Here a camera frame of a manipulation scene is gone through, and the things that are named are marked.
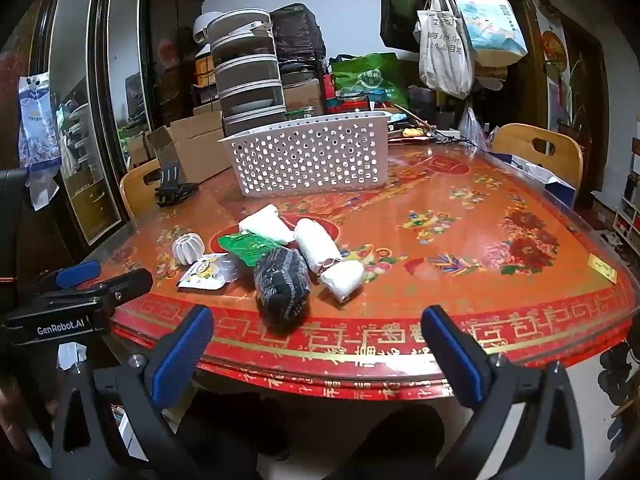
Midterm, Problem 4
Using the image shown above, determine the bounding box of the white yellow snack packet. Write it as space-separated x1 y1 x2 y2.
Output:
177 253 239 291

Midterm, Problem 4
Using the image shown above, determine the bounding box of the white cloth bundle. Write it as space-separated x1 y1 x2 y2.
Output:
319 259 366 303

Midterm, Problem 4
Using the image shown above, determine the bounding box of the dark mirrored wardrobe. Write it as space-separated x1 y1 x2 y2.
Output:
30 0 206 261

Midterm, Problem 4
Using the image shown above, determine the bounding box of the black sock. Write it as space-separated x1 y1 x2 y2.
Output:
253 247 311 322

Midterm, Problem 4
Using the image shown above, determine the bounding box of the stacked grey drawer unit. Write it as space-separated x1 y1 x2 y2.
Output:
206 8 286 136

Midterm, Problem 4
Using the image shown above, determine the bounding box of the blue white plastic bag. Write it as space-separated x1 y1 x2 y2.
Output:
18 73 63 211

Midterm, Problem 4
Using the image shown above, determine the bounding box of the yellow card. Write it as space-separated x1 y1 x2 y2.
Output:
588 254 618 283

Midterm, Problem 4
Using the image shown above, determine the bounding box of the open cardboard box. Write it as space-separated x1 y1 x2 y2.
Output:
146 110 236 185

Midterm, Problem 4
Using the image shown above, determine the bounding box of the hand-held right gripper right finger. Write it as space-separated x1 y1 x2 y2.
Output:
421 304 587 480

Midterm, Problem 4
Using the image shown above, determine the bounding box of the black plastic bag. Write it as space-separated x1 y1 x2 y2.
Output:
270 3 327 61

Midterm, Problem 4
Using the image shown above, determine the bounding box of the wooden chair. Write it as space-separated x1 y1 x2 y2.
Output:
489 123 585 192
120 159 166 221

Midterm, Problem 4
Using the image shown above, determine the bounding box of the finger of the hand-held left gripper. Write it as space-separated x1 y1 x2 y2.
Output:
37 260 103 292
30 267 154 312

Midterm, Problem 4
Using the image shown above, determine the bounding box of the green plastic packet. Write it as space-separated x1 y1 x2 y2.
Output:
217 230 287 268

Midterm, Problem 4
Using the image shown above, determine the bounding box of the white towel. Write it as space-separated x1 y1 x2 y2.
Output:
293 217 344 272

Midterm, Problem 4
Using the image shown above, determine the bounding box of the white perforated plastic basket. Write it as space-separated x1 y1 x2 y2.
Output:
217 110 394 197

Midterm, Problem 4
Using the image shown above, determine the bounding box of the black folding phone stand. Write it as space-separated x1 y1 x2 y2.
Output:
154 158 200 209

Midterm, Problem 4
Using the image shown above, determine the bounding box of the beige canvas tote bag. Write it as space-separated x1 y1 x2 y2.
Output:
413 0 475 100

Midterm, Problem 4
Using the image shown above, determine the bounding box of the blue printed paper bag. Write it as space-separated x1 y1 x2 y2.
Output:
454 0 529 67

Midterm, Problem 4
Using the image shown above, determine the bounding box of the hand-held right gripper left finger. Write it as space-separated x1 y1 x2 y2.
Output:
50 304 216 480

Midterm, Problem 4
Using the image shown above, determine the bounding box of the white blue paper bag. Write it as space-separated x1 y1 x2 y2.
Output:
492 152 577 207

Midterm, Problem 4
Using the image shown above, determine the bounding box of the white ribbed ball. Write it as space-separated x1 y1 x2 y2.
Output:
171 233 203 266

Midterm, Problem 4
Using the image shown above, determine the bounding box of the green shopping bag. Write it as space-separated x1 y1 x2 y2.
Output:
331 53 412 106

